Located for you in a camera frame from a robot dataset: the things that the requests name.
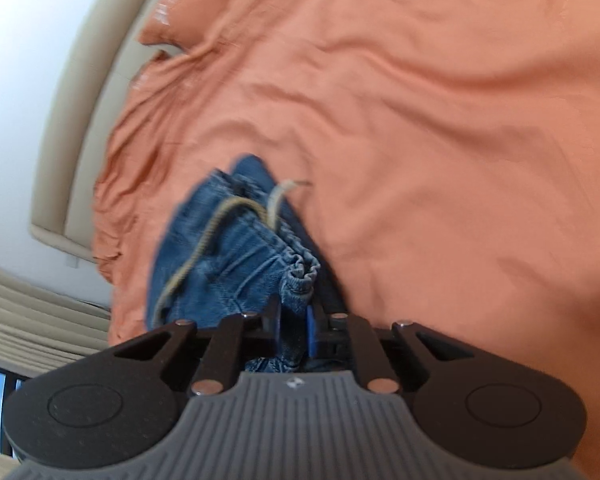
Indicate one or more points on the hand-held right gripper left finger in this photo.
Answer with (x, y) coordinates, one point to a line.
(275, 327)

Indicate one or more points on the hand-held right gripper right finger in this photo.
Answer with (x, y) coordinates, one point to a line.
(310, 330)

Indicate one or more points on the blue denim pants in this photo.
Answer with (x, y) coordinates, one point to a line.
(230, 270)

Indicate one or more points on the orange bed cover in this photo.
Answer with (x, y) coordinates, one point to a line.
(430, 160)

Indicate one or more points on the beige curtain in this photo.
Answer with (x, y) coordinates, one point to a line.
(30, 320)

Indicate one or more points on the beige padded headboard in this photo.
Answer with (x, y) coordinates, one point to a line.
(65, 160)

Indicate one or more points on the orange pillow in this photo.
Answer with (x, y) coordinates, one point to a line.
(180, 20)

